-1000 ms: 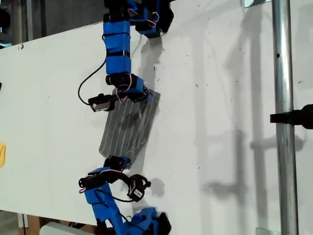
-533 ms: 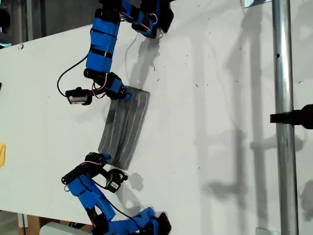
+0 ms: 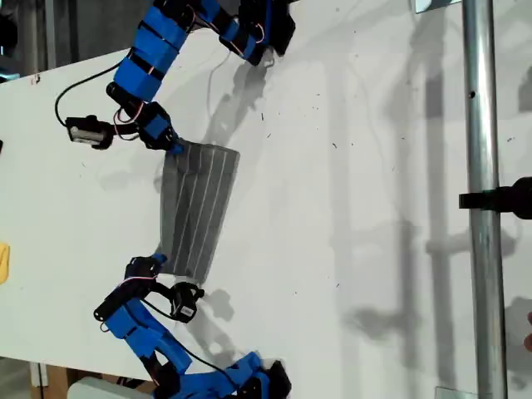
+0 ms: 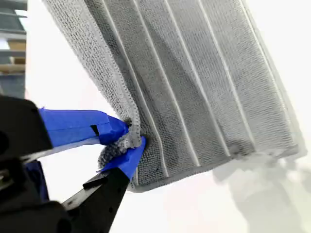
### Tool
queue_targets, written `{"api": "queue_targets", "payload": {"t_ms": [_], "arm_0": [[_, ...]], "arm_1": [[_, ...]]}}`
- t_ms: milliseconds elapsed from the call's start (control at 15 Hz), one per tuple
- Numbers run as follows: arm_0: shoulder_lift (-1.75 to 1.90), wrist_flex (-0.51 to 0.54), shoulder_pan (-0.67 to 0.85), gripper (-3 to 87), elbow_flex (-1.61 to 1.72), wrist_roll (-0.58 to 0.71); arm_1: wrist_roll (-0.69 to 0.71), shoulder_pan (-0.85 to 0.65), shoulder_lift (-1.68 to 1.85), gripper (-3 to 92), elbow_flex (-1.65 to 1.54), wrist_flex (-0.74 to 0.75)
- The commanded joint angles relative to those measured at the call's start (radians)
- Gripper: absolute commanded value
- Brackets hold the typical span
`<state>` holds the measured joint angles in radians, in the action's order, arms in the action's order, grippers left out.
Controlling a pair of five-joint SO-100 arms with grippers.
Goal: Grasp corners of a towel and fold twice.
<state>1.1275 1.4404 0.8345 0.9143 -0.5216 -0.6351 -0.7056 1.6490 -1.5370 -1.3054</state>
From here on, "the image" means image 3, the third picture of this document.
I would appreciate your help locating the grey striped towel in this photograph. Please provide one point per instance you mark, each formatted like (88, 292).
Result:
(199, 208)

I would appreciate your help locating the person's hand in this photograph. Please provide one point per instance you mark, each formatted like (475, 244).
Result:
(529, 343)

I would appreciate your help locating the white box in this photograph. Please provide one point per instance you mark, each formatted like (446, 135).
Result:
(95, 390)

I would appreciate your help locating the yellow object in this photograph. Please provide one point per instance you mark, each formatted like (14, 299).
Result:
(4, 264)

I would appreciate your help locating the wooden table support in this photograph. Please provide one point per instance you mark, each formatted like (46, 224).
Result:
(56, 382)

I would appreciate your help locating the black clamp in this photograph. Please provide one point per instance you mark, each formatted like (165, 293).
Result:
(498, 199)

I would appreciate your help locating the black silver gripper camera box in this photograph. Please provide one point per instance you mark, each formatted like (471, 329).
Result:
(185, 301)
(87, 133)

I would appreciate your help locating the steel post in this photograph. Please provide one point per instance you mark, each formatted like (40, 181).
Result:
(484, 166)

